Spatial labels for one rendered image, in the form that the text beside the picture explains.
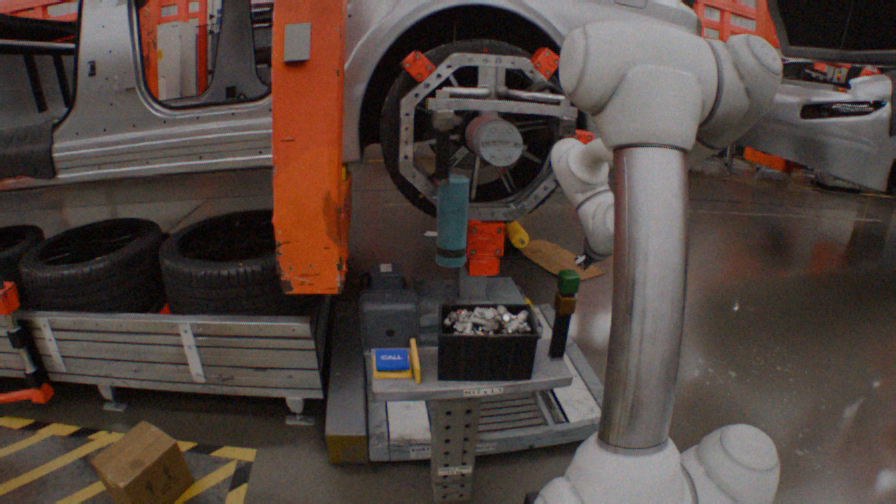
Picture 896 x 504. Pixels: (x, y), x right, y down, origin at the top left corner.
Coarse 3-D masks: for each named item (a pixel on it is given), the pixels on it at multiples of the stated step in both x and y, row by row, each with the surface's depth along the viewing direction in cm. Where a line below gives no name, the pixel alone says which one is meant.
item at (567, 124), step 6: (552, 120) 130; (558, 120) 126; (564, 120) 125; (570, 120) 125; (552, 126) 131; (558, 126) 126; (564, 126) 125; (570, 126) 125; (558, 132) 127; (564, 132) 126; (570, 132) 126
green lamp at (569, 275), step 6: (564, 270) 101; (570, 270) 101; (558, 276) 101; (564, 276) 98; (570, 276) 98; (576, 276) 98; (558, 282) 101; (564, 282) 98; (570, 282) 98; (576, 282) 98; (558, 288) 101; (564, 288) 98; (570, 288) 99; (576, 288) 99
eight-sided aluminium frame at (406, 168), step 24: (528, 72) 139; (408, 96) 137; (408, 120) 141; (408, 144) 144; (552, 144) 155; (408, 168) 146; (552, 168) 156; (432, 192) 150; (528, 192) 159; (480, 216) 155; (504, 216) 156
